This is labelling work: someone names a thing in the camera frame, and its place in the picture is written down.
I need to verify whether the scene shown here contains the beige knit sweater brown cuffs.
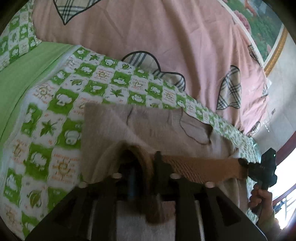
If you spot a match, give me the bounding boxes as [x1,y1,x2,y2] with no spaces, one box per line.
[79,102,251,241]

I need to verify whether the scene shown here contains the olive knit sleeve forearm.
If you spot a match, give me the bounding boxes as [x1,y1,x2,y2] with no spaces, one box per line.
[256,211,282,241]

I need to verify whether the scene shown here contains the person's right hand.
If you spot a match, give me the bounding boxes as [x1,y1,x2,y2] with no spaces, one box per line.
[249,184,274,225]

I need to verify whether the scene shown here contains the pink quilt with plaid hearts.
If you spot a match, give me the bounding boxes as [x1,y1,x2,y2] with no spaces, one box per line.
[33,1,267,136]

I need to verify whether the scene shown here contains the green white patterned bed sheet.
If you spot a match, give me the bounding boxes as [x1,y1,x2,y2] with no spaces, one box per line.
[1,42,259,240]

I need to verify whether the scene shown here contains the gold framed landscape painting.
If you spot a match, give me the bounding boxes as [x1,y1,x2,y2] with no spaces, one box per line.
[220,0,288,76]

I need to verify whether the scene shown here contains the green white patterned pillow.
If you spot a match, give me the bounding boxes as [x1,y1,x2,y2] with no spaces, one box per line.
[0,1,41,70]

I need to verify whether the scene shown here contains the red brown window frame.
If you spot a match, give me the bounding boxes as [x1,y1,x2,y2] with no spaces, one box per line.
[272,133,295,205]

